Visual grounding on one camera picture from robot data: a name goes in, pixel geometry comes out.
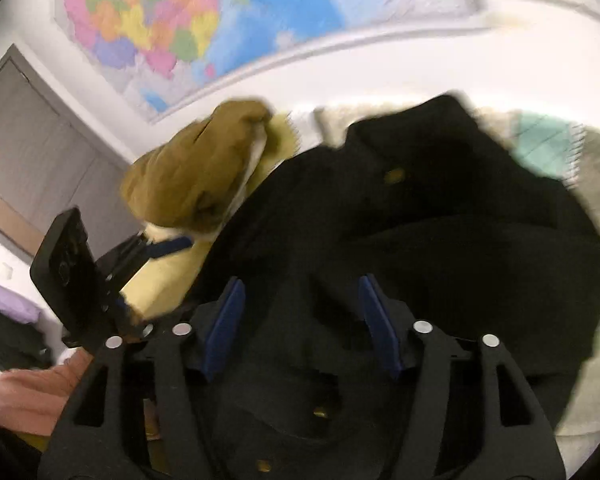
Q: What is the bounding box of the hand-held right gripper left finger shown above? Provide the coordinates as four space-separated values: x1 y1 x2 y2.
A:
37 276 246 480

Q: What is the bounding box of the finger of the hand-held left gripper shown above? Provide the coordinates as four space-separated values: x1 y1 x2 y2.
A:
97 234 195 286
102 287 143 331

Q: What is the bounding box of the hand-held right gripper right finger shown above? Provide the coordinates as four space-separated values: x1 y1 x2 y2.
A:
357 274 566 480

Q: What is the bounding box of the olive green jacket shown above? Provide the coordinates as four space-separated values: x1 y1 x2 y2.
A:
119 99 301 321

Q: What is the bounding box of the black coat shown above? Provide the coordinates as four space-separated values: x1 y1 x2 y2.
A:
145 92 600 480

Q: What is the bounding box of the person's left forearm pink sleeve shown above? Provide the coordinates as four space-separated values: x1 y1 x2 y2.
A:
0 347 96 436

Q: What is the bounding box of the purple cloth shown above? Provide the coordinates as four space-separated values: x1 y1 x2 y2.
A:
0 270 43 326

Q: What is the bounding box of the dark cloth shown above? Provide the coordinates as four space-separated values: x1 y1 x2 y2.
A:
0 302 56 371

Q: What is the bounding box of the grey door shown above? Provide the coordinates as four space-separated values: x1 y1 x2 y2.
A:
0 44 141 256

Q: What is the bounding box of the beige and teal patterned bedspread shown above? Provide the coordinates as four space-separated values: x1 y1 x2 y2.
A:
312 102 600 461

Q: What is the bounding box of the colourful wall map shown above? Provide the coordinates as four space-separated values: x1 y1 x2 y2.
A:
55 0 486 123

